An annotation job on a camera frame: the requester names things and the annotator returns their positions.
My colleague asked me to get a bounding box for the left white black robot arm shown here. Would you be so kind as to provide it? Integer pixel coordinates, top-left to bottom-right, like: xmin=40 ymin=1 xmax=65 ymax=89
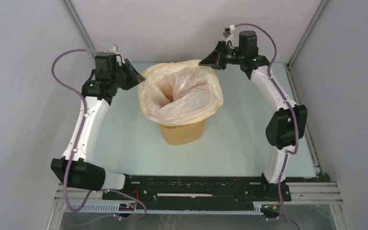
xmin=50 ymin=52 xmax=145 ymax=200

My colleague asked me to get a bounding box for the orange plastic trash bin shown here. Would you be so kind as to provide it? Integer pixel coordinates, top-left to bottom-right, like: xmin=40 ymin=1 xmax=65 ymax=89
xmin=158 ymin=119 xmax=207 ymax=146

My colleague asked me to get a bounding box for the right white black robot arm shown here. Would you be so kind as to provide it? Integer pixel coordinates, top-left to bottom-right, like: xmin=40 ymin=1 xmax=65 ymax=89
xmin=199 ymin=27 xmax=308 ymax=203

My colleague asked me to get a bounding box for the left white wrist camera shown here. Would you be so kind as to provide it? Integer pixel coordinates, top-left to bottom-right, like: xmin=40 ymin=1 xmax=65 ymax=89
xmin=107 ymin=44 xmax=123 ymax=62

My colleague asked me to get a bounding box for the translucent yellowish trash bag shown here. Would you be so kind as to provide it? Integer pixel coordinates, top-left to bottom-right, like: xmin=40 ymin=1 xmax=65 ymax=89
xmin=137 ymin=59 xmax=224 ymax=126

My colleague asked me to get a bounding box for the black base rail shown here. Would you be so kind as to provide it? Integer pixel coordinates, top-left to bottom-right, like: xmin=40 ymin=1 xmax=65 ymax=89
xmin=102 ymin=175 xmax=291 ymax=212

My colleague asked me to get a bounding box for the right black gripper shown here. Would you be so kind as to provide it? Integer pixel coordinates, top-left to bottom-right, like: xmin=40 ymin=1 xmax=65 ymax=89
xmin=200 ymin=40 xmax=246 ymax=70

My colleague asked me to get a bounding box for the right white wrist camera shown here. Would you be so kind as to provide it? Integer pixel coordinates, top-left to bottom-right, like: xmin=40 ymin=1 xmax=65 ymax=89
xmin=222 ymin=24 xmax=236 ymax=42

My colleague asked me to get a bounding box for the small lit circuit board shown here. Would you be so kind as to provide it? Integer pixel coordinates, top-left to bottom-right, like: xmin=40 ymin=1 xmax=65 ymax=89
xmin=118 ymin=203 xmax=136 ymax=211

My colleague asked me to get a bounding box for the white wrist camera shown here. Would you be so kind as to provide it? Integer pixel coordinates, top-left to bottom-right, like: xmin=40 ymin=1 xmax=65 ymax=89
xmin=222 ymin=24 xmax=236 ymax=42
xmin=107 ymin=44 xmax=123 ymax=62

